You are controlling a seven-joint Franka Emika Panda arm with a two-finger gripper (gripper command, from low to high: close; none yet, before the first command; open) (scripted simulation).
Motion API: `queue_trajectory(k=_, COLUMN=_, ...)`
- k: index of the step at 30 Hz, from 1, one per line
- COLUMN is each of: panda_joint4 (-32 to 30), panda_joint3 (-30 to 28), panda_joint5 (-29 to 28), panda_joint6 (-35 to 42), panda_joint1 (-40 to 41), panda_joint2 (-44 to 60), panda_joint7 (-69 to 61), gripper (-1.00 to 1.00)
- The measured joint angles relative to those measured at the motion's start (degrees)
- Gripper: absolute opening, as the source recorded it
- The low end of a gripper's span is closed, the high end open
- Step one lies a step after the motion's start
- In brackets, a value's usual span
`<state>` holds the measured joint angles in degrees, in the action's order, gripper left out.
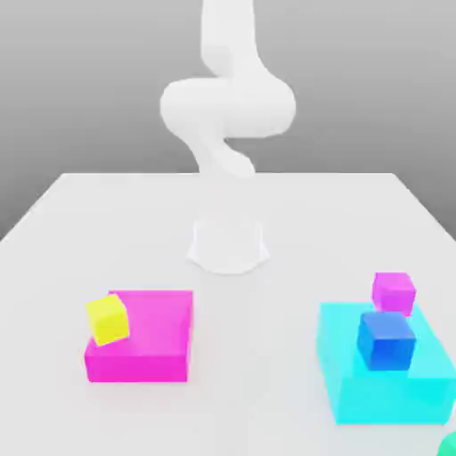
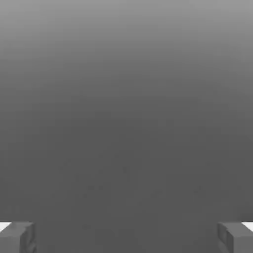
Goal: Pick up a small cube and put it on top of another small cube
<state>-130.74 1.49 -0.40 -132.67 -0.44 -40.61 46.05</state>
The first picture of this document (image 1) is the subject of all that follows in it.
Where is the small purple cube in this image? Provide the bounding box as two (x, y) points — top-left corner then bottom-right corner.
(370, 272), (417, 317)

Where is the small blue cube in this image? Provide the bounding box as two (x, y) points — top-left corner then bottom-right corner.
(356, 311), (417, 372)

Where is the large cyan box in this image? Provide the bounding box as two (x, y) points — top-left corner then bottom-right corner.
(315, 301), (456, 427)

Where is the small green cube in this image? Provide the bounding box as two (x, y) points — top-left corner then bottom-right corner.
(436, 431), (456, 456)

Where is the large magenta box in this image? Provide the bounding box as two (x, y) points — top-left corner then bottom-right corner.
(84, 289), (194, 384)

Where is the small yellow cube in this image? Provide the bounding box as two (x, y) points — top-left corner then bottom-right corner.
(85, 294), (130, 347)

